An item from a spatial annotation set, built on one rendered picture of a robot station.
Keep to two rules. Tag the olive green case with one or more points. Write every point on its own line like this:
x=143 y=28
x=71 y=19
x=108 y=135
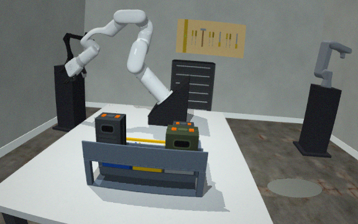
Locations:
x=182 y=137

